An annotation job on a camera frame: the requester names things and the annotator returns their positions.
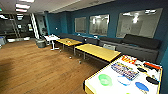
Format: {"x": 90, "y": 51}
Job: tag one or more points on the grey round ottoman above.
{"x": 40, "y": 43}

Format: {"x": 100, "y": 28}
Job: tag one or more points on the yellow gaming table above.
{"x": 100, "y": 87}

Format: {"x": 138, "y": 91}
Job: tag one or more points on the black paddle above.
{"x": 152, "y": 80}
{"x": 142, "y": 69}

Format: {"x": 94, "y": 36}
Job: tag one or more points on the orange game pack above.
{"x": 128, "y": 60}

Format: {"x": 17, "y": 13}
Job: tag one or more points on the dark grey sofa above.
{"x": 140, "y": 45}
{"x": 78, "y": 36}

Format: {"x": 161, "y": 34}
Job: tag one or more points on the small white table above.
{"x": 51, "y": 38}

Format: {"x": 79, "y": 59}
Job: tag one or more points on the green plate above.
{"x": 105, "y": 80}

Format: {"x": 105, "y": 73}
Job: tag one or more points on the red and black game piece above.
{"x": 152, "y": 65}

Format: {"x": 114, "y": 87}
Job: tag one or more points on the interior glass window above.
{"x": 99, "y": 25}
{"x": 80, "y": 25}
{"x": 138, "y": 23}

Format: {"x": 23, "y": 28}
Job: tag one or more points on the low wooden table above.
{"x": 96, "y": 51}
{"x": 68, "y": 42}

